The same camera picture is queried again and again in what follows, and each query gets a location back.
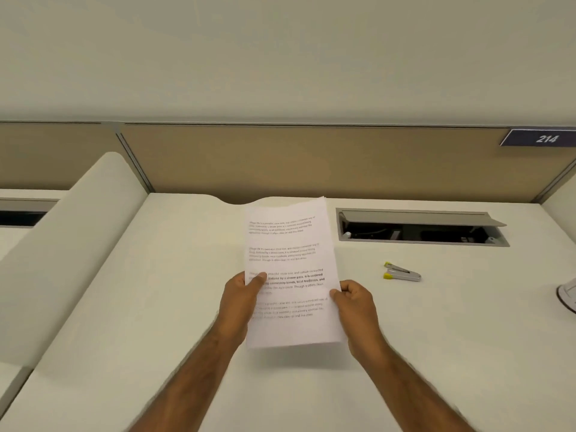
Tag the person's left hand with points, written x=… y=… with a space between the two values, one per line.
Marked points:
x=236 y=305

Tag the person's right hand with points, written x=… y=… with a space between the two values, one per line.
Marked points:
x=357 y=312

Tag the person's right thumb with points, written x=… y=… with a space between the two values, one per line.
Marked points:
x=336 y=296

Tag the person's left thumb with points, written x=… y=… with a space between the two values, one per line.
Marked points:
x=257 y=283

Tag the white printed paper sheet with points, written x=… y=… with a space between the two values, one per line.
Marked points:
x=288 y=265

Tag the person's left forearm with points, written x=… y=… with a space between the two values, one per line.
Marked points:
x=180 y=380

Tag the person's right forearm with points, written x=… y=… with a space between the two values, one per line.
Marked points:
x=414 y=386

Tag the grey stapler with yellow tips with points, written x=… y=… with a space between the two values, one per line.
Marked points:
x=402 y=273

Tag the beige desk partition panel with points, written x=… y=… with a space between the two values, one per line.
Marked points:
x=58 y=155
x=333 y=164

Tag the white curved side divider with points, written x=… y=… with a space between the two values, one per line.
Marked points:
x=58 y=265

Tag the white round object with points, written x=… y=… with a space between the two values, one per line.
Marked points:
x=568 y=296

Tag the dark number sign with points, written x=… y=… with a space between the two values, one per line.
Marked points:
x=540 y=138

